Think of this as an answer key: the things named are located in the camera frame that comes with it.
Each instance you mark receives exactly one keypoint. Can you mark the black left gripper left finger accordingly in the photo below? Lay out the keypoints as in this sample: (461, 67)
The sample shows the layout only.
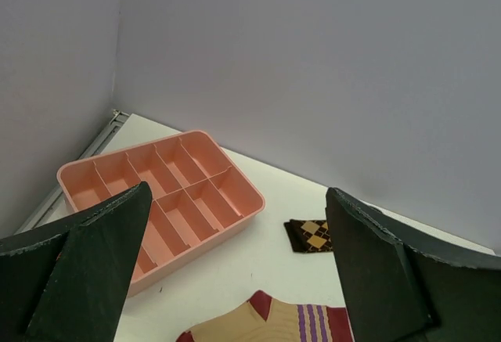
(68, 280)

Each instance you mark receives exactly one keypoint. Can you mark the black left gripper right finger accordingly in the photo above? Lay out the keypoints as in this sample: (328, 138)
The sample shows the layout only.
(402, 284)

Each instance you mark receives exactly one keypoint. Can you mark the tan maroon purple-striped sock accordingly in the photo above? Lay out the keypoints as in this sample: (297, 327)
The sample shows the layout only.
(264, 318)

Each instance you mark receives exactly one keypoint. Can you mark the brown argyle sock left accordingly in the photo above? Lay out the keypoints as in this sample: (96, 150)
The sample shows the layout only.
(308, 236)

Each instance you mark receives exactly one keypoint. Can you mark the pink divided organizer tray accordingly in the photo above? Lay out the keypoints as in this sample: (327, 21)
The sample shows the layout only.
(200, 199)

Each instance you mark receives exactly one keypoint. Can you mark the aluminium table frame rail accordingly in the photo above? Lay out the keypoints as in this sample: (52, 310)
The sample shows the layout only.
(58, 203)

